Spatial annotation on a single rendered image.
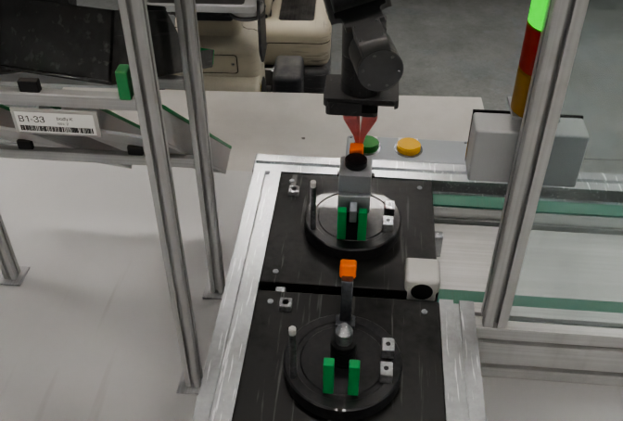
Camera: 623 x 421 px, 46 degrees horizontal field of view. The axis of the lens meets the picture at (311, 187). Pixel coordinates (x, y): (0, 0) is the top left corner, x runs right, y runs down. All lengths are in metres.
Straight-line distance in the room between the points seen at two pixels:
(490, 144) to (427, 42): 2.87
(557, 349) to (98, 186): 0.82
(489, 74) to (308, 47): 1.60
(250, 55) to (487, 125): 0.97
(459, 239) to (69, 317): 0.60
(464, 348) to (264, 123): 0.71
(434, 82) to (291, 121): 1.91
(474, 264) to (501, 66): 2.47
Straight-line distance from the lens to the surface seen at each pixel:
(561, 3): 0.72
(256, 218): 1.12
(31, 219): 1.34
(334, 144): 1.43
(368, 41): 0.89
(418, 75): 3.39
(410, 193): 1.14
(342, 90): 1.01
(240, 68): 1.74
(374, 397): 0.86
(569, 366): 1.06
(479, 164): 0.84
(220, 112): 1.53
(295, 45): 1.99
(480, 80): 3.40
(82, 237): 1.28
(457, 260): 1.12
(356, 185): 0.99
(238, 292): 1.01
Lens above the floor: 1.69
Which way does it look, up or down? 39 degrees down
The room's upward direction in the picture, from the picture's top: straight up
